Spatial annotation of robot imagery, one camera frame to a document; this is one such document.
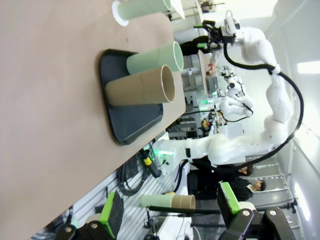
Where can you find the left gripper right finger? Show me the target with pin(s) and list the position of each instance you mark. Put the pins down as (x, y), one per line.
(227, 202)

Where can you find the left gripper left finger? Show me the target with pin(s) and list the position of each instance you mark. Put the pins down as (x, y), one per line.
(112, 212)

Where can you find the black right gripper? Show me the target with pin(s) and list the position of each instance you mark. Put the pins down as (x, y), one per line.
(222, 37)

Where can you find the tall pale green cup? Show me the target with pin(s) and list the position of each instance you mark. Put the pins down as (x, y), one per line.
(140, 8)
(155, 201)
(147, 62)

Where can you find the white scalloped paper coaster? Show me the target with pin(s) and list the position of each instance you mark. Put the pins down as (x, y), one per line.
(120, 21)

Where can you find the tall tan cup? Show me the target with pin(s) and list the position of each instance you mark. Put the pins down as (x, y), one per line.
(135, 90)
(183, 201)

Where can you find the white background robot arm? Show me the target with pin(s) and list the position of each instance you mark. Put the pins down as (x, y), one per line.
(235, 102)

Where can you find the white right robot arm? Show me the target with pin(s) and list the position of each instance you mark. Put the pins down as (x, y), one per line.
(225, 147)

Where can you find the bystander in black jacket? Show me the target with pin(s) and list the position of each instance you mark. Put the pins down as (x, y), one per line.
(252, 187)
(220, 175)

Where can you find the large white table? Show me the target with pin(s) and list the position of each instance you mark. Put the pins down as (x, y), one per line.
(203, 72)

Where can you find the thin black rod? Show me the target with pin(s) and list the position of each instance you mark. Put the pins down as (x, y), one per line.
(175, 209)

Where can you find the black plastic tray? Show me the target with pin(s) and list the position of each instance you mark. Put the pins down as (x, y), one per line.
(132, 125)

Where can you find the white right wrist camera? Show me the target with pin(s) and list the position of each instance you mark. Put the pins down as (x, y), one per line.
(230, 23)

